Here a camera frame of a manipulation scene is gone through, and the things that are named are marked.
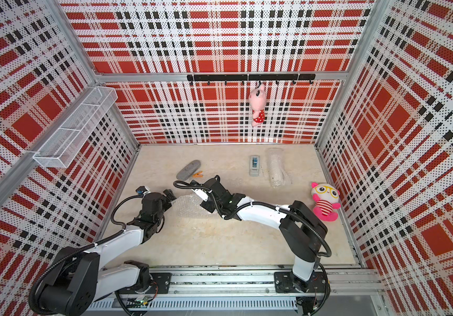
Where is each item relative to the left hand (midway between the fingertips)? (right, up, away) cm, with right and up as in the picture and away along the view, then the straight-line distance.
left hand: (168, 195), depth 91 cm
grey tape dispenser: (+42, +14, +17) cm, 47 cm away
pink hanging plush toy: (+42, +45, 0) cm, 62 cm away
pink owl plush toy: (+74, -2, -1) cm, 74 cm away
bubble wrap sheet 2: (+12, -4, -6) cm, 14 cm away
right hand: (+20, +2, -5) cm, 20 cm away
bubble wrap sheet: (+53, +8, +10) cm, 55 cm away
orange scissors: (+11, +9, +15) cm, 21 cm away
